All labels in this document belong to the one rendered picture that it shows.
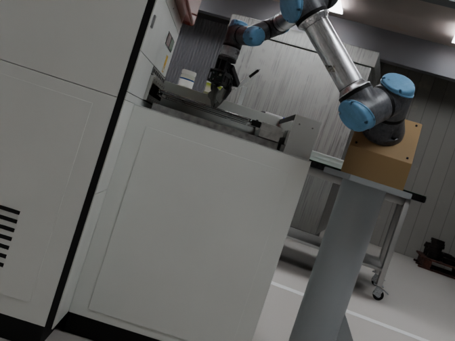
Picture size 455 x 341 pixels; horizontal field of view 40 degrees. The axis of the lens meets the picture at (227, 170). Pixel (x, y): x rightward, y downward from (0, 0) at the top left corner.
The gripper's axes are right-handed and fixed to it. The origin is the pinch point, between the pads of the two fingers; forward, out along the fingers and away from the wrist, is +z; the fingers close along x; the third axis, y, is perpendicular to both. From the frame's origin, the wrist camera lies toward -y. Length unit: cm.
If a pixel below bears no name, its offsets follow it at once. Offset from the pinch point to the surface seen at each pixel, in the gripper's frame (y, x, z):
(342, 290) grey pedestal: 8, 75, 49
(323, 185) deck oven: -429, -78, 25
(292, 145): 22, 46, 6
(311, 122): 20, 49, -3
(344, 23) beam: -634, -189, -204
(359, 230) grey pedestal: 8, 74, 27
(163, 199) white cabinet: 44, 17, 38
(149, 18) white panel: 70, 8, -16
